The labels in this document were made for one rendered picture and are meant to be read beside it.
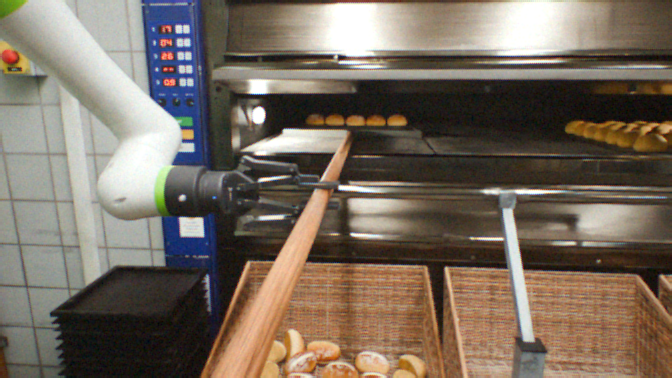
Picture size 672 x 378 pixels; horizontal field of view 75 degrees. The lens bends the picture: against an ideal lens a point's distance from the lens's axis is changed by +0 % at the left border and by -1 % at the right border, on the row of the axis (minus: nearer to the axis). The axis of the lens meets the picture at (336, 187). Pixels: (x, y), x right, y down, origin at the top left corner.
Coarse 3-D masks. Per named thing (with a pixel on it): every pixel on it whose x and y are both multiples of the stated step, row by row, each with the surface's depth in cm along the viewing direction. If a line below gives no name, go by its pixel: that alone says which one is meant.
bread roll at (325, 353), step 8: (312, 344) 129; (320, 344) 128; (328, 344) 128; (312, 352) 127; (320, 352) 126; (328, 352) 126; (336, 352) 127; (320, 360) 126; (328, 360) 126; (336, 360) 128
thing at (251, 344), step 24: (336, 168) 95; (312, 216) 60; (288, 240) 51; (312, 240) 55; (288, 264) 44; (264, 288) 39; (288, 288) 40; (264, 312) 35; (240, 336) 31; (264, 336) 32; (240, 360) 29; (264, 360) 31
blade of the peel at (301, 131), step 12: (288, 132) 177; (300, 132) 176; (312, 132) 176; (324, 132) 176; (336, 132) 175; (360, 132) 174; (372, 132) 174; (384, 132) 174; (396, 132) 173; (408, 132) 173; (420, 132) 172
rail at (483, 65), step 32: (224, 64) 113; (256, 64) 112; (288, 64) 111; (320, 64) 111; (352, 64) 110; (384, 64) 109; (416, 64) 109; (448, 64) 108; (480, 64) 107; (512, 64) 106; (544, 64) 106; (576, 64) 105; (608, 64) 104; (640, 64) 104
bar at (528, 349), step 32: (288, 192) 95; (352, 192) 93; (384, 192) 93; (416, 192) 92; (448, 192) 92; (480, 192) 91; (512, 192) 90; (544, 192) 90; (576, 192) 89; (608, 192) 89; (640, 192) 89; (512, 224) 88; (512, 256) 85; (512, 288) 83; (544, 352) 73
